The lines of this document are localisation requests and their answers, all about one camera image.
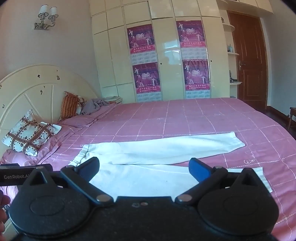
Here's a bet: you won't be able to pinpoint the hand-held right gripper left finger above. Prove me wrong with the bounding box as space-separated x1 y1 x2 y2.
22 157 114 207

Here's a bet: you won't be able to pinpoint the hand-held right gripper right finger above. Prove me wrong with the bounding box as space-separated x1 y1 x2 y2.
175 158 267 205

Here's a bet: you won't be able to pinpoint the white pants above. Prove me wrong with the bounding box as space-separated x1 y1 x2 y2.
68 131 273 200

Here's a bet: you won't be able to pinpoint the person's left hand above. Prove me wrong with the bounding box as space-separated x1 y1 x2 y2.
0 196 11 233

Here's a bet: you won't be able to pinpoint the white brown patterned pillow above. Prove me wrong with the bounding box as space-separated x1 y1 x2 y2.
2 109 62 156

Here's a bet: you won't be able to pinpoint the pink pillow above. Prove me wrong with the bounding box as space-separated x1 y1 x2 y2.
57 115 97 127

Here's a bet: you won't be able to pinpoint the bed with pink checked sheet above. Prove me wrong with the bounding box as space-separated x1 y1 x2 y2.
0 97 296 239

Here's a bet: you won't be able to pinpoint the grey blanket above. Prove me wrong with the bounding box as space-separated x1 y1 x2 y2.
81 97 116 114

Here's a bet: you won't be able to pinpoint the small floral pillow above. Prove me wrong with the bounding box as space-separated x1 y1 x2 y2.
76 97 87 115

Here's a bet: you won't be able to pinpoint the orange patterned pillow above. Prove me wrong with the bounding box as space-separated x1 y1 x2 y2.
60 91 80 121

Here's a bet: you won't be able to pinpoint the folded beige cloth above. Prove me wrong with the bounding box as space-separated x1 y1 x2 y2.
103 96 122 105

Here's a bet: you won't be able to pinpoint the cream round headboard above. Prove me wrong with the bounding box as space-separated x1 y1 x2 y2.
0 64 99 153

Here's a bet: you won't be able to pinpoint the dark object on shelf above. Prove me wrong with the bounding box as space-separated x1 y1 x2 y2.
229 71 242 83

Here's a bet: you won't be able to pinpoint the brown wooden door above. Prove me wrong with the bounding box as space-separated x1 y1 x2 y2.
227 11 269 109

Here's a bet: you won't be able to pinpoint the cream wardrobe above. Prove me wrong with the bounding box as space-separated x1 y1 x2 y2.
89 0 273 103

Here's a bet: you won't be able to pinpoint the cream corner shelf unit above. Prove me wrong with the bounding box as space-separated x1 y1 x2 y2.
221 16 242 98

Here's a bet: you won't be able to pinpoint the wall lamp with two shades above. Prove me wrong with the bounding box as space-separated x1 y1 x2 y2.
34 5 59 30

